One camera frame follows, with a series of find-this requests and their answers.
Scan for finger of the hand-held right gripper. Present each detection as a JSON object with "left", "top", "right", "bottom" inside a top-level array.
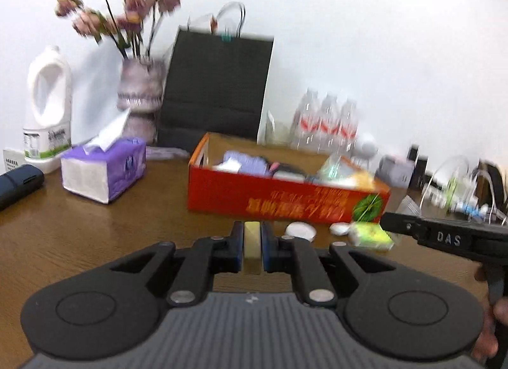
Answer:
[{"left": 380, "top": 212, "right": 423, "bottom": 243}]

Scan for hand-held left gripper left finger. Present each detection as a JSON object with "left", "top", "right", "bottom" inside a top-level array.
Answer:
[{"left": 109, "top": 221, "right": 244, "bottom": 307}]

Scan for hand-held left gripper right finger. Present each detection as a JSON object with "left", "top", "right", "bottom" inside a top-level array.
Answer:
[{"left": 261, "top": 222, "right": 398, "bottom": 307}]

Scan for pale yellow block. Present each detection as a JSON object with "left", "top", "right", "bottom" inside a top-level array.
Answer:
[{"left": 244, "top": 221, "right": 263, "bottom": 275}]

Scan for red cardboard box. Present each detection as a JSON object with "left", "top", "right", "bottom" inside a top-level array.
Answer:
[{"left": 187, "top": 132, "right": 392, "bottom": 224}]

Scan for purple drawstring pouch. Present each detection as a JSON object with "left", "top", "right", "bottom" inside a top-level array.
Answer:
[{"left": 214, "top": 150, "right": 275, "bottom": 178}]

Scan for person's right hand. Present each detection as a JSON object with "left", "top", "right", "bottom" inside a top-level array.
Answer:
[{"left": 470, "top": 265, "right": 508, "bottom": 366}]

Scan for small clear plastic bag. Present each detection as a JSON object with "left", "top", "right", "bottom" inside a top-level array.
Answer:
[{"left": 394, "top": 195, "right": 422, "bottom": 219}]

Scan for green tissue packet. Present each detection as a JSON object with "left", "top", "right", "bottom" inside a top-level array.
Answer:
[{"left": 348, "top": 221, "right": 395, "bottom": 252}]

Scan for large white round lid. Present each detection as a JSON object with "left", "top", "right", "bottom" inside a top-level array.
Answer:
[{"left": 284, "top": 221, "right": 318, "bottom": 241}]

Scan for grey patterned box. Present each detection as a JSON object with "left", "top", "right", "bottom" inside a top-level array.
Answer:
[{"left": 375, "top": 155, "right": 414, "bottom": 189}]

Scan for small black box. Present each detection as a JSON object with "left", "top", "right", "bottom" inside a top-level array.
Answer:
[{"left": 406, "top": 144, "right": 430, "bottom": 192}]

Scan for grey soft pouch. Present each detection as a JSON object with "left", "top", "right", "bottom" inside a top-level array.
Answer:
[{"left": 273, "top": 170, "right": 307, "bottom": 184}]

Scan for white round figurine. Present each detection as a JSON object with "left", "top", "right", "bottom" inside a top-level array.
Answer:
[{"left": 351, "top": 132, "right": 380, "bottom": 168}]

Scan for clear plastic packet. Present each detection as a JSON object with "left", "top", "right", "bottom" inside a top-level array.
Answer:
[{"left": 317, "top": 154, "right": 352, "bottom": 180}]

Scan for clear water bottle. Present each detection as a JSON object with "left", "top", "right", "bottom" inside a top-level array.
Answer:
[
  {"left": 337, "top": 98, "right": 360, "bottom": 155},
  {"left": 317, "top": 93, "right": 340, "bottom": 154},
  {"left": 294, "top": 89, "right": 321, "bottom": 152}
]

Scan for clear glass cup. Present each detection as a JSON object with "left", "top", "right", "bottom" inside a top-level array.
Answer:
[{"left": 264, "top": 110, "right": 295, "bottom": 146}]

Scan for purple tissue pack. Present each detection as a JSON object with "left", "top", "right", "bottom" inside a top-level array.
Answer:
[{"left": 60, "top": 108, "right": 148, "bottom": 205}]

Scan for black paper bag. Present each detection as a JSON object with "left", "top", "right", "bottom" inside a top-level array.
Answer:
[{"left": 156, "top": 2, "right": 276, "bottom": 144}]

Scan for patterned flower vase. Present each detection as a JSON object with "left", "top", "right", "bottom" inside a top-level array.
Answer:
[{"left": 117, "top": 58, "right": 167, "bottom": 146}]

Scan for white flat box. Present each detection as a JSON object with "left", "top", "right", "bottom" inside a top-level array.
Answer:
[{"left": 3, "top": 146, "right": 62, "bottom": 175}]

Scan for black glasses case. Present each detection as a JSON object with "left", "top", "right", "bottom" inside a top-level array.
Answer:
[{"left": 0, "top": 164, "right": 44, "bottom": 211}]

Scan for white detergent bottle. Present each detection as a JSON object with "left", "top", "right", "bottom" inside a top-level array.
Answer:
[{"left": 23, "top": 45, "right": 74, "bottom": 163}]

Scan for pink artificial flowers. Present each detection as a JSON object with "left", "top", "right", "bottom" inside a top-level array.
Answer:
[{"left": 54, "top": 0, "right": 183, "bottom": 61}]

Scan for wire basket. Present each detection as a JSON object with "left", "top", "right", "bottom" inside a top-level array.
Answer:
[{"left": 420, "top": 155, "right": 508, "bottom": 227}]

